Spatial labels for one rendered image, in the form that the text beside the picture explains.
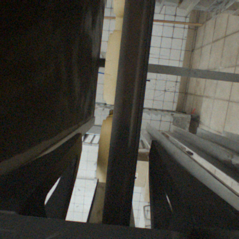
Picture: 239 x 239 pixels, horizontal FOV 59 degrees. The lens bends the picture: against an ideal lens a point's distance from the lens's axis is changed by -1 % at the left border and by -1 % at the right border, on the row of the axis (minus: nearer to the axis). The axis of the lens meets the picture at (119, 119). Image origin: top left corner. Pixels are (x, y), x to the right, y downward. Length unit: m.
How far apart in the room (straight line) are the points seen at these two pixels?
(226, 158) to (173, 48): 2.94
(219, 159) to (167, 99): 2.84
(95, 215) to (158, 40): 3.14
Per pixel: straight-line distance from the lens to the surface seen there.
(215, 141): 0.66
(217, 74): 0.81
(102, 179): 0.16
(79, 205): 3.78
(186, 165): 0.31
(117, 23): 0.20
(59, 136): 0.31
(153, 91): 3.20
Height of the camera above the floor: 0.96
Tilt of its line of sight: 1 degrees down
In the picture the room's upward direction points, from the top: 84 degrees counter-clockwise
